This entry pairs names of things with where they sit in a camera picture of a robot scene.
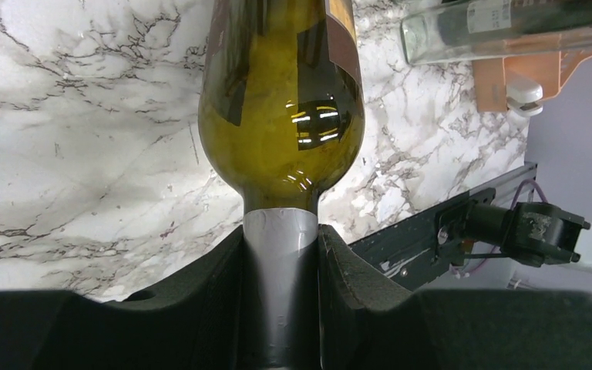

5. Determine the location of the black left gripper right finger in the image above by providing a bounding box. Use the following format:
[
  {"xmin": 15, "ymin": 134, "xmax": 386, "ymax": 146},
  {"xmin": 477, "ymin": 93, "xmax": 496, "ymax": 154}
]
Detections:
[{"xmin": 318, "ymin": 225, "xmax": 592, "ymax": 369}]

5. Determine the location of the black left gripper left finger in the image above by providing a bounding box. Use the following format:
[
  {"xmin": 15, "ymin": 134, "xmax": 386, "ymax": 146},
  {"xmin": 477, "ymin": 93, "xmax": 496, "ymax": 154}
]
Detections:
[{"xmin": 0, "ymin": 229, "xmax": 243, "ymax": 369}]

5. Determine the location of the dark bottle silver cap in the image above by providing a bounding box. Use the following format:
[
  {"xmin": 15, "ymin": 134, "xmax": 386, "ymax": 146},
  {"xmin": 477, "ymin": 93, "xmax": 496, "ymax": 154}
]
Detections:
[{"xmin": 198, "ymin": 1, "xmax": 365, "ymax": 369}]

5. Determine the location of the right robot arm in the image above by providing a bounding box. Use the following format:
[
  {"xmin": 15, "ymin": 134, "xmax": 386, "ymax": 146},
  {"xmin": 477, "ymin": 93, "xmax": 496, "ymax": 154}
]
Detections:
[{"xmin": 435, "ymin": 200, "xmax": 592, "ymax": 274}]

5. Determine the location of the small round tape roll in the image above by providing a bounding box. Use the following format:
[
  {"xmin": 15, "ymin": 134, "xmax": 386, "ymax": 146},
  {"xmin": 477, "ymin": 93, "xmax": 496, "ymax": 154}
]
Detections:
[{"xmin": 506, "ymin": 74, "xmax": 543, "ymax": 118}]

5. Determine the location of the peach plastic desk organizer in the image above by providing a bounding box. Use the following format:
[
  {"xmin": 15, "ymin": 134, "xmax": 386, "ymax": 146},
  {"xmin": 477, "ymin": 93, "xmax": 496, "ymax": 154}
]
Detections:
[{"xmin": 472, "ymin": 49, "xmax": 592, "ymax": 113}]

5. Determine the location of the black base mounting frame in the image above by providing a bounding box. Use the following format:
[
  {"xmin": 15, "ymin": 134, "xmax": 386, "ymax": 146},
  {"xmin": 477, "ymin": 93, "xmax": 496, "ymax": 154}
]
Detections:
[{"xmin": 349, "ymin": 162, "xmax": 540, "ymax": 293}]

